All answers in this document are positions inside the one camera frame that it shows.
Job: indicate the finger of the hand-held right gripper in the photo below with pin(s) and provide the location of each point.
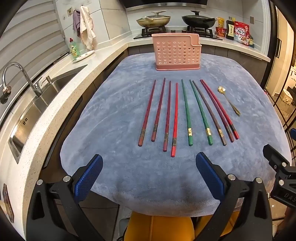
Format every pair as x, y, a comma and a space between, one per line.
274, 156

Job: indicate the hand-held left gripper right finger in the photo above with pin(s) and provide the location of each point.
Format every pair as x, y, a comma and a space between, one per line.
208, 173

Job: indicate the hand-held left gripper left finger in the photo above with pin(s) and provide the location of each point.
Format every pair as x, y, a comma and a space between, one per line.
90, 176

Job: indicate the dark maroon chopstick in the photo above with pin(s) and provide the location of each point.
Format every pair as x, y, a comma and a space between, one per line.
218, 113

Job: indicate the brown chopstick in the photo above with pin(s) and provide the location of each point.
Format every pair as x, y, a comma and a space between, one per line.
208, 111

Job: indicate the bright red chopstick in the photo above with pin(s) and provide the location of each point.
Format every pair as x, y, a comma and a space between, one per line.
175, 118

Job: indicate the red chopstick with black band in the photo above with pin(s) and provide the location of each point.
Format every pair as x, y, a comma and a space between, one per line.
222, 109

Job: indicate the gold flower spoon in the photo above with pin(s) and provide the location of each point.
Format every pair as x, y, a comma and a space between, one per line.
227, 99

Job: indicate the dark red chopstick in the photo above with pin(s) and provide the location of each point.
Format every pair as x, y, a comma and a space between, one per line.
159, 109
148, 111

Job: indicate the pink perforated utensil holder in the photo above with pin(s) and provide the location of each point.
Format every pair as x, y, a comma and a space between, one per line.
175, 52

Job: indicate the green chopstick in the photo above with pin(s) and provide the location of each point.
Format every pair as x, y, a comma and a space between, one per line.
186, 111
200, 111

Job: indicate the yellow stool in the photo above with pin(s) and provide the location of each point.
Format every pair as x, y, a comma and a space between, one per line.
159, 228

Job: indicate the blue-grey plush mat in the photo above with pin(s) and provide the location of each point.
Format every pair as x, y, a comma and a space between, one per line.
115, 104

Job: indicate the stainless steel sink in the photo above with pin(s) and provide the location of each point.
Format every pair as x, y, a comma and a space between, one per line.
34, 109

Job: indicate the black framed glass door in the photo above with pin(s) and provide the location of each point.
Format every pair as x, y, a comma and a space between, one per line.
281, 58

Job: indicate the sink soap dispenser pump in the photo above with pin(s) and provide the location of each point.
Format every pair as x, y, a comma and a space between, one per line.
48, 80

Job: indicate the white plate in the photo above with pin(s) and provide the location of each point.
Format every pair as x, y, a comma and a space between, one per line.
83, 56

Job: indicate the green dish soap bottle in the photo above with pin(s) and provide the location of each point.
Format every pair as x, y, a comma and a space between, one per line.
74, 49

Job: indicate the red and white cereal bag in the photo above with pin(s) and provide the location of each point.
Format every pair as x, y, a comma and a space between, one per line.
241, 32

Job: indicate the chrome faucet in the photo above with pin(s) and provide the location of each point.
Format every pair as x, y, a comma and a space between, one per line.
17, 66

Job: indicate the dark sauce bottle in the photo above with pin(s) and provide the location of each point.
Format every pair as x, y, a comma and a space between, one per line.
230, 30

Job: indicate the small red food packet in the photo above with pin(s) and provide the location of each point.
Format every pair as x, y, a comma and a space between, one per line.
220, 32

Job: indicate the black gas stove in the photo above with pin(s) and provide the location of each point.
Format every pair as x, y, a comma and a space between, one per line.
175, 33

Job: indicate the yellow snack packet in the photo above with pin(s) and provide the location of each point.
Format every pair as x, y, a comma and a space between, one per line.
221, 22

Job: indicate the cream hanging towel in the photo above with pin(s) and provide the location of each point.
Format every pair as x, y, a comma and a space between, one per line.
87, 27

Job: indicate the purple hanging cloth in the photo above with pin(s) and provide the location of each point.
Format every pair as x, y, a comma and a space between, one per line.
76, 23

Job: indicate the window blind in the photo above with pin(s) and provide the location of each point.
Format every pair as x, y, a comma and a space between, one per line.
30, 34

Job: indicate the black wok with lid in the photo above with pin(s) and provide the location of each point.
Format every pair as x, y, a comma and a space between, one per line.
198, 20

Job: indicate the beige pan with lid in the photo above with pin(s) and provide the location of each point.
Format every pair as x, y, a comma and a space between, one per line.
153, 21

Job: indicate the black range hood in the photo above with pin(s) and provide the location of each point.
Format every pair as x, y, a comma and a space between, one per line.
161, 3

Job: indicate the grey wall socket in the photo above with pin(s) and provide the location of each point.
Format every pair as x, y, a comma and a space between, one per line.
251, 20

